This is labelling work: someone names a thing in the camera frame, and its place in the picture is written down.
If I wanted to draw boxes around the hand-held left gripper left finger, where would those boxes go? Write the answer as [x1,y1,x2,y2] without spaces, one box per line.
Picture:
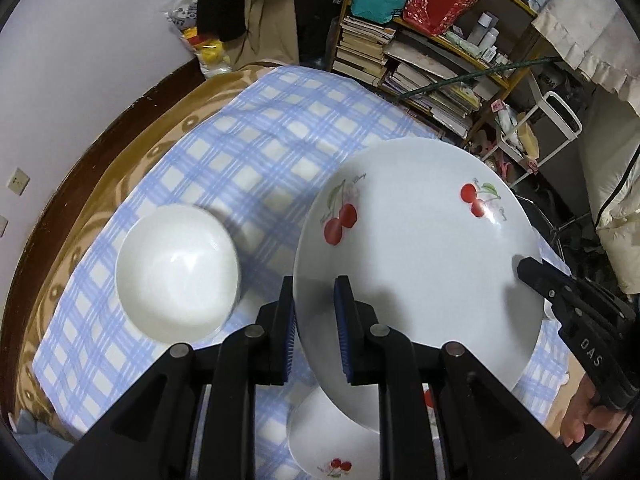
[52,276,297,480]

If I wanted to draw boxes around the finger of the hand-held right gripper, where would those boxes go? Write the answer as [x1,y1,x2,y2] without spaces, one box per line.
[516,256,608,376]

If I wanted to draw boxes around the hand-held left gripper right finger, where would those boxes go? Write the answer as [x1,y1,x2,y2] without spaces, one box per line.
[334,276,581,480]

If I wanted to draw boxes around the deep white cherry plate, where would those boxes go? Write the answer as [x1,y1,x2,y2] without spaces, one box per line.
[292,137,546,433]

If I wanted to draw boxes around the plain white bowl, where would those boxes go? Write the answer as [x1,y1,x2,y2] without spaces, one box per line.
[115,205,242,343]

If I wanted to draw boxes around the person's right hand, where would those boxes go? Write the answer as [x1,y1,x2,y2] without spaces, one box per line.
[560,375,619,449]

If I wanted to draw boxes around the blue plaid cloth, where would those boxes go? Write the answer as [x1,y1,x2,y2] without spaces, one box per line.
[32,65,571,480]

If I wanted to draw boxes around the white utility cart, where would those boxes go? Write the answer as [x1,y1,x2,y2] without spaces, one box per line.
[492,91,584,189]

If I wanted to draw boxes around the black pole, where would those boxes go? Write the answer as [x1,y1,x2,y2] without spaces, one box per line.
[400,56,569,102]

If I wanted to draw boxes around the pile of magazines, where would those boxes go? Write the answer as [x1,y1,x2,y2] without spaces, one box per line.
[380,42,484,137]

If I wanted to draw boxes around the row of cosmetic bottles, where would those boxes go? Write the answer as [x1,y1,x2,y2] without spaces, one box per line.
[465,12,512,64]

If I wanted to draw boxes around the wooden shelf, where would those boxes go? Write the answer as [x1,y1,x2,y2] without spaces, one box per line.
[327,0,542,147]

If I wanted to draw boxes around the blue-grey fleece cloth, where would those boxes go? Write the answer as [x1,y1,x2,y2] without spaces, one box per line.
[9,410,76,461]

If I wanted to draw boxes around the stack of old books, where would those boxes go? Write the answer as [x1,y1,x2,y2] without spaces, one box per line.
[331,16,396,86]

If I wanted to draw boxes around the yellow plastic bag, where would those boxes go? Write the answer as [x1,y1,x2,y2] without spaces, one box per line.
[182,27,234,79]

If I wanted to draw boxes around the beige hanging coat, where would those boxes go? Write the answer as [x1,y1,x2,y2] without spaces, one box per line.
[240,0,302,69]

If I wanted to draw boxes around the patterned white plastic bag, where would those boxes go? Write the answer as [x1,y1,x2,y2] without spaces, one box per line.
[162,0,202,36]

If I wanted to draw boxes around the dark hanging clothes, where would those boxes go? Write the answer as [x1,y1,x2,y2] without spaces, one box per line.
[197,0,252,44]

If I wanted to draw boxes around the dark wooden bed frame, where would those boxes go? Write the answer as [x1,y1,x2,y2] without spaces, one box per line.
[0,57,202,411]

